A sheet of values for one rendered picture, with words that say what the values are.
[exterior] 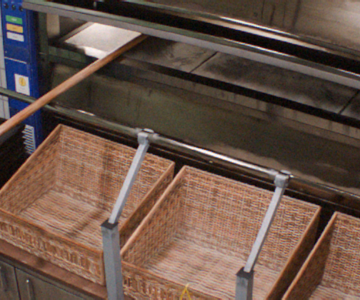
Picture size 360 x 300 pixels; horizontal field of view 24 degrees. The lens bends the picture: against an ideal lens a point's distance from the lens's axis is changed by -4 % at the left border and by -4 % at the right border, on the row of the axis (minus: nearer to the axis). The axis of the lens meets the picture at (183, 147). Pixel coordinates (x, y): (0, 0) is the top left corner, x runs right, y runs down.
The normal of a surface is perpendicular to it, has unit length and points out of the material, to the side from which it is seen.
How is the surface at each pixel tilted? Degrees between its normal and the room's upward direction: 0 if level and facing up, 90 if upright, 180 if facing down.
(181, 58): 0
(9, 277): 90
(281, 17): 70
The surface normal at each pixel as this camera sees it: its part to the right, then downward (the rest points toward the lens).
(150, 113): -0.49, 0.12
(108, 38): -0.01, -0.86
